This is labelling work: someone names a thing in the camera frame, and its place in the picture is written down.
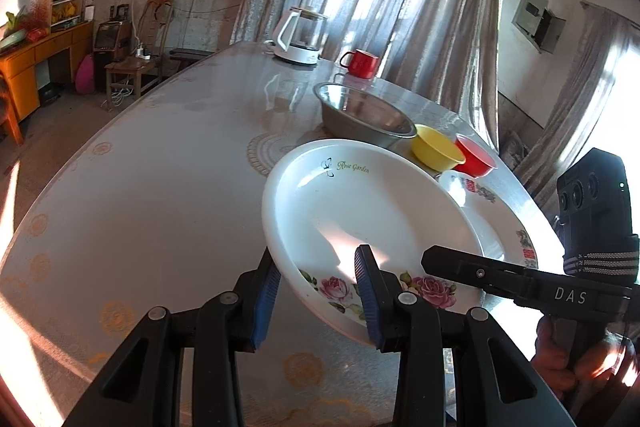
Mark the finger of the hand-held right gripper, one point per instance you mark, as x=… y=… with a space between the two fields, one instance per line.
x=480 y=274

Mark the person's right hand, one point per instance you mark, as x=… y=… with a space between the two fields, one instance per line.
x=550 y=352

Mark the stainless steel bowl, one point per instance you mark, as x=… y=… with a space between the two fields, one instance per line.
x=360 y=107

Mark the orange wooden cabinet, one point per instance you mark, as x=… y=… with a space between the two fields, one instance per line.
x=45 y=57

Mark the red plastic bowl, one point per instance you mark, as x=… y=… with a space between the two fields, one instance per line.
x=475 y=159

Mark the green tray with plants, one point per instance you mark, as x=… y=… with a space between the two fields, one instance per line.
x=15 y=34

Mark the narrow beige side curtain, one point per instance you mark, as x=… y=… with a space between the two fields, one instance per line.
x=575 y=107

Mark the wall electrical box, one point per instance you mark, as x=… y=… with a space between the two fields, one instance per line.
x=537 y=19

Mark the white box device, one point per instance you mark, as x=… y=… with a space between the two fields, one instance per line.
x=88 y=12

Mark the white plate red blue print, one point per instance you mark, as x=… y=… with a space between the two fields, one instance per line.
x=495 y=219

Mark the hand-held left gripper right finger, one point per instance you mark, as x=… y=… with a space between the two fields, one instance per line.
x=367 y=302

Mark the orange wooden chair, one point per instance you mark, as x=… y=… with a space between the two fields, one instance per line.
x=11 y=112

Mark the yellow plastic bowl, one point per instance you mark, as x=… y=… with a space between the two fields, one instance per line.
x=435 y=152

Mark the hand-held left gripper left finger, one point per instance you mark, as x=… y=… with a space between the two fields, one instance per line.
x=262 y=307

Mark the white power strip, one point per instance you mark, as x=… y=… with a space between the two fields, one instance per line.
x=143 y=53

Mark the white rose plate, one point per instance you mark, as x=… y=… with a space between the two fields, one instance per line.
x=350 y=207

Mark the pink bag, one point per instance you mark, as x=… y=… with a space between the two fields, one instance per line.
x=85 y=76

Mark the old small television set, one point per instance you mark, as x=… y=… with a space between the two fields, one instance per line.
x=111 y=41

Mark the white glass electric kettle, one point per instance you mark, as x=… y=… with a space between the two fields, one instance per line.
x=300 y=42

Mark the red enamel mug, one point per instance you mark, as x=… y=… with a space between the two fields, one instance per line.
x=361 y=64

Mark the dark wooden bench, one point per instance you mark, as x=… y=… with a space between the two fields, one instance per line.
x=192 y=53

